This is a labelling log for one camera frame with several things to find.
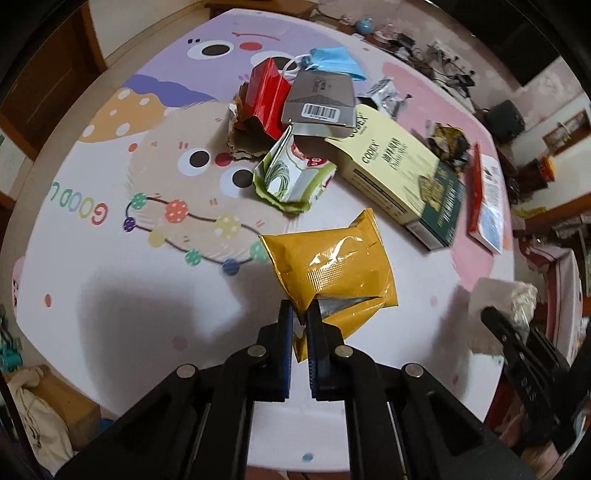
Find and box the yellow foil snack bag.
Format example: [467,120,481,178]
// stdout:
[260,208,399,338]

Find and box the white paper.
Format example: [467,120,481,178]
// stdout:
[468,278,538,356]

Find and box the green white carton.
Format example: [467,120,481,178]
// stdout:
[252,126,337,215]

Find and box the black gold wrapper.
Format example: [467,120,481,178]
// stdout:
[427,122,471,174]

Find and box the grey barcode carton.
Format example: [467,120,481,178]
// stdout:
[280,70,356,138]

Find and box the red paper box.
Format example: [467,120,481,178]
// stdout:
[239,58,291,140]

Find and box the silver foil wrapper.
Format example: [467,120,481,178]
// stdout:
[358,77,413,120]

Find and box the blue face mask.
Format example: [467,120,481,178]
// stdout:
[280,46,368,81]

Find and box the yellow green chocolate box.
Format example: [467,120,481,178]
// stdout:
[327,105,465,251]

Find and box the red white flat box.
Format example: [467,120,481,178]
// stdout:
[469,144,504,254]

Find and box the black speaker box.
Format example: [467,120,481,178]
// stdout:
[484,100,525,145]

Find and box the blue teapot ornament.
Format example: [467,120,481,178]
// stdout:
[356,16,374,35]

